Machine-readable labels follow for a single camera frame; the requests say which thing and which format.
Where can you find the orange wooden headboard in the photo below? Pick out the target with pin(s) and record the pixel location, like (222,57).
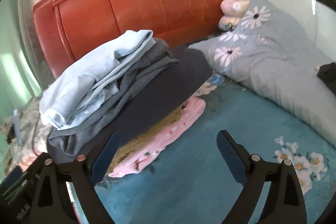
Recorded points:
(69,29)

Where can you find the dark grey garment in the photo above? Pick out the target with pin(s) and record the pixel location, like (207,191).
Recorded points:
(327,74)

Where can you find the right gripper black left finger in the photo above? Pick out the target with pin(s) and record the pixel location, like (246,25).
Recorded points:
(51,203)

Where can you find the pink cylindrical pillow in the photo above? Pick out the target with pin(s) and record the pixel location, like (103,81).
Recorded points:
(234,7)

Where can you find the grey floral duvet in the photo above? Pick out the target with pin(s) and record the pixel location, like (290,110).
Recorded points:
(270,53)

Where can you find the light blue shirt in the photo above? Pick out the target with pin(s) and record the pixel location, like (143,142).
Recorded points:
(89,82)

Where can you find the pink folded garment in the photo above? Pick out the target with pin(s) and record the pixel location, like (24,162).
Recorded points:
(194,109)

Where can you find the yellow floral cylindrical pillow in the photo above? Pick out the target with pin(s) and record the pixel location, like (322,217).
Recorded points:
(228,23)

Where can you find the teal floral bedspread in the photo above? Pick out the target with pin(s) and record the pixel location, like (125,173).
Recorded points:
(190,182)

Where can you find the dark navy folded garment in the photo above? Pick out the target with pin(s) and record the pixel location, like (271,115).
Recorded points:
(166,92)

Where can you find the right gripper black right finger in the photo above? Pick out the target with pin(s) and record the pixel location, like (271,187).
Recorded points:
(284,203)

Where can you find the brown knitted folded garment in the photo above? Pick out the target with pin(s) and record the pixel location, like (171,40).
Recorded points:
(142,147)

